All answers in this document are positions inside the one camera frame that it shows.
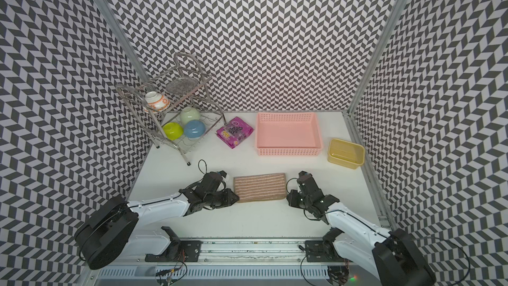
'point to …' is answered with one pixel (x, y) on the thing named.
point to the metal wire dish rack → (176, 104)
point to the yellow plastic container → (346, 154)
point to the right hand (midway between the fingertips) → (288, 201)
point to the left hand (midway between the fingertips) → (236, 200)
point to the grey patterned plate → (181, 85)
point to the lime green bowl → (172, 131)
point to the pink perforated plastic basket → (288, 134)
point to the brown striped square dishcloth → (260, 188)
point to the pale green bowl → (188, 114)
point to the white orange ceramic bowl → (155, 102)
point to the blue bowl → (194, 128)
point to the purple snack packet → (235, 132)
